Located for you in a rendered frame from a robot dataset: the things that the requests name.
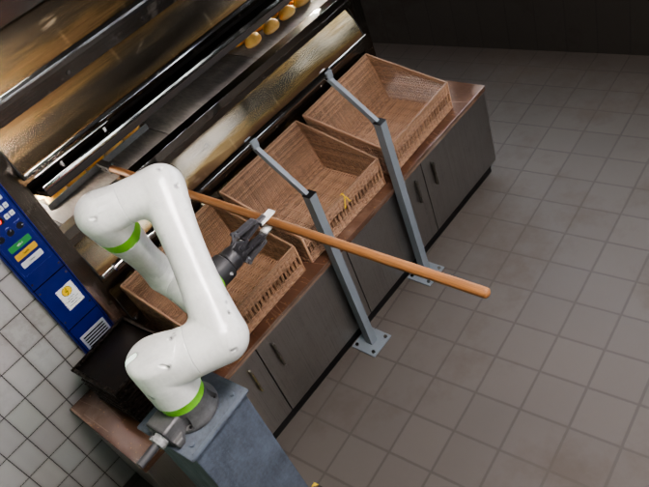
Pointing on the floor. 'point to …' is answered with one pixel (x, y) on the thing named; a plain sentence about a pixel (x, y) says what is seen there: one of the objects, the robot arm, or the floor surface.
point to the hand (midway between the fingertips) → (268, 220)
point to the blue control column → (57, 290)
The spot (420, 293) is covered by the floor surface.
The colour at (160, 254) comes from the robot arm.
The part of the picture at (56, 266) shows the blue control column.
